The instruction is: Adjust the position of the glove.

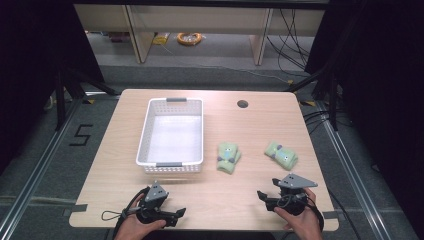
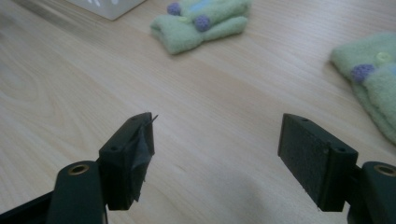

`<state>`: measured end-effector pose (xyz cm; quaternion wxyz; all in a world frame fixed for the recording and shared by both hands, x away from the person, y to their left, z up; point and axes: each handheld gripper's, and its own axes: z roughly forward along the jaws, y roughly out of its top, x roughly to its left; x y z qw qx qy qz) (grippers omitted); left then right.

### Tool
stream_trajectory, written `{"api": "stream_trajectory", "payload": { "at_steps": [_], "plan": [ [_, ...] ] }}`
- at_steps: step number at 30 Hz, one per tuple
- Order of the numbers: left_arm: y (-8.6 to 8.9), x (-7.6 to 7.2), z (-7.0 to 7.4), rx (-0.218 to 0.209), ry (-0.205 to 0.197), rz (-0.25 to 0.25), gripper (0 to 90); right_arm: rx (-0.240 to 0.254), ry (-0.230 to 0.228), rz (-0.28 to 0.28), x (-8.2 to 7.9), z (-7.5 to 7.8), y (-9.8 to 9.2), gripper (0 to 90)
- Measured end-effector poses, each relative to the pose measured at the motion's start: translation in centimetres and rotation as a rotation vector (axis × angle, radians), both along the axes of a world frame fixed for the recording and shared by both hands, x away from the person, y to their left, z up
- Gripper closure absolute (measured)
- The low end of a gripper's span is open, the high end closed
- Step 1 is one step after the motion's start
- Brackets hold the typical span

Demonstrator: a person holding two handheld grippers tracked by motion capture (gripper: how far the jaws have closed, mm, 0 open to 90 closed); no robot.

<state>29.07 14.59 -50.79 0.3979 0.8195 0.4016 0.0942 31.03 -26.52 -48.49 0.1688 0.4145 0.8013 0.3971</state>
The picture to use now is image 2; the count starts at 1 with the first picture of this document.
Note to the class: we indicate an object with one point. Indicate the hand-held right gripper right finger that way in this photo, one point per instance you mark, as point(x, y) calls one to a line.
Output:
point(314, 158)

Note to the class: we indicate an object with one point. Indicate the green fuzzy sock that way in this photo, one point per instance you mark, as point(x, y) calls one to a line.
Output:
point(199, 25)
point(372, 77)

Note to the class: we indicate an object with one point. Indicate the white box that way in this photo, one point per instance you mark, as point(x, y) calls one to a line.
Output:
point(107, 6)

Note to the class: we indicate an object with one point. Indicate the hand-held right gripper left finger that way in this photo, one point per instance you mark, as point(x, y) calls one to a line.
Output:
point(124, 161)

